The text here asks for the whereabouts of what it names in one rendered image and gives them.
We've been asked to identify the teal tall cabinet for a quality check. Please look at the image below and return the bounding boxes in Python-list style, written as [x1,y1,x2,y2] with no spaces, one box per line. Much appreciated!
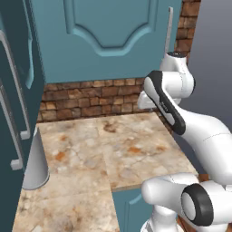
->
[0,0,47,232]

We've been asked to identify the grey cylinder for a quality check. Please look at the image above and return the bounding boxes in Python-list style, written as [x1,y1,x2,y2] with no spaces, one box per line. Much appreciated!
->
[22,126,51,191]

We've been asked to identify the long grey cabinet handle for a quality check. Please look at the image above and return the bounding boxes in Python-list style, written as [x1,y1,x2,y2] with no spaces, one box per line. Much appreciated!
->
[0,29,32,140]
[0,79,24,171]

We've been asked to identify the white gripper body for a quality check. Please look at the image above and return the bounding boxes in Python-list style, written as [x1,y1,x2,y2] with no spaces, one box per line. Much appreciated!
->
[137,92,159,111]

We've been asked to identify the teal wall cupboard door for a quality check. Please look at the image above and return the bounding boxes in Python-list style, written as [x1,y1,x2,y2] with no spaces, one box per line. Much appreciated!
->
[29,0,183,84]

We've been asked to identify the silver cupboard door handle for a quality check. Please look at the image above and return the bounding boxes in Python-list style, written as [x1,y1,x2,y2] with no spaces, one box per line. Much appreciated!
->
[164,5,175,56]

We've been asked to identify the teal base cupboard door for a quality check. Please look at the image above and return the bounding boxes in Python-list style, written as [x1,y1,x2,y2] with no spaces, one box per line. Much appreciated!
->
[111,188,154,232]

